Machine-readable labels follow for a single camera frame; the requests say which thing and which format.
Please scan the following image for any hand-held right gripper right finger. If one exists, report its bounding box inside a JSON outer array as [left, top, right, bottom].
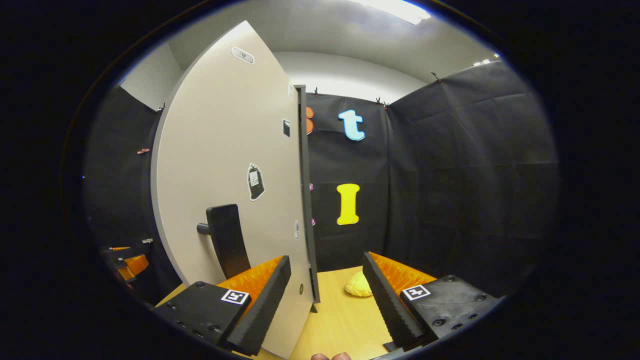
[[361, 251, 503, 352]]

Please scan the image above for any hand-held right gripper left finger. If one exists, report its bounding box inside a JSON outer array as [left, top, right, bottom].
[[152, 255, 292, 357]]

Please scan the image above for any black door handle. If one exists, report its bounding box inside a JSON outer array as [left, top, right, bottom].
[[196, 203, 252, 281]]

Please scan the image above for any beige cabinet door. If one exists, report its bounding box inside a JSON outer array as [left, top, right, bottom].
[[150, 20, 321, 360]]

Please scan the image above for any yellow lumpy soft object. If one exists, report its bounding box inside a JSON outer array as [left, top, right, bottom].
[[344, 271, 374, 298]]

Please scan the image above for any black backdrop cloth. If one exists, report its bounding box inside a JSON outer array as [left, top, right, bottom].
[[82, 60, 560, 306]]

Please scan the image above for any long ceiling light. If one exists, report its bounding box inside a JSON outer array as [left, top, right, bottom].
[[350, 0, 432, 26]]

